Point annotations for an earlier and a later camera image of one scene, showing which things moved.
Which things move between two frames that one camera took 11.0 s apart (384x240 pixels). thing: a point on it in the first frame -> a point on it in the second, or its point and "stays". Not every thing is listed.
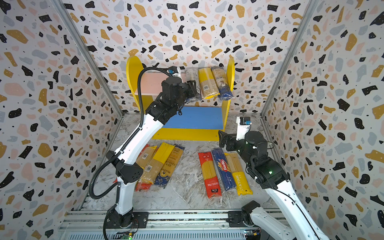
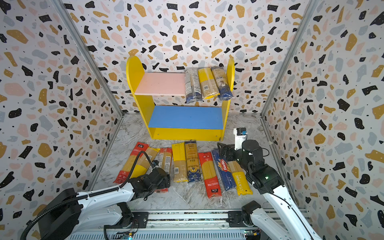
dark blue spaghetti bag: (169, 166) -> (192, 161)
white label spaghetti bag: (192, 74) stays
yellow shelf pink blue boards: (183, 123) stays
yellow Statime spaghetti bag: (238, 174) stays
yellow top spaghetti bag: (152, 170) -> (180, 171)
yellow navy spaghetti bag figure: (225, 92) stays
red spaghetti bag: (213, 186) stays
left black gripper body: (184, 95) -> (162, 185)
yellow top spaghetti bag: (208, 85) stays
